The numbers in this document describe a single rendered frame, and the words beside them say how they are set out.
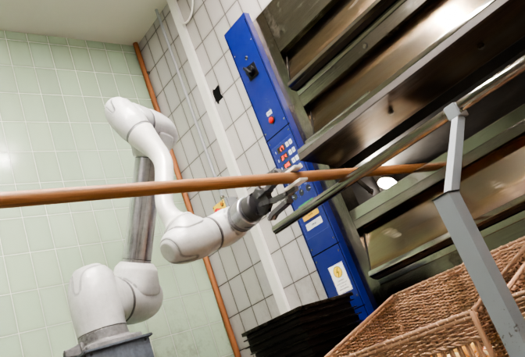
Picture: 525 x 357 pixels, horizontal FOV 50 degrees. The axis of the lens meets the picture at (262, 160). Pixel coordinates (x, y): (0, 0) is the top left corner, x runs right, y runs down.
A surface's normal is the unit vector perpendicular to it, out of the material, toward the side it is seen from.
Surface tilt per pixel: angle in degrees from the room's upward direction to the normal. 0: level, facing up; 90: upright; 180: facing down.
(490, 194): 70
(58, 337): 90
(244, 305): 90
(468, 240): 90
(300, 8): 90
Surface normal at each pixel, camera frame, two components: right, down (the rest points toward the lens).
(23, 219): 0.58, -0.48
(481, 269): -0.74, 0.03
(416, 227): -0.81, -0.27
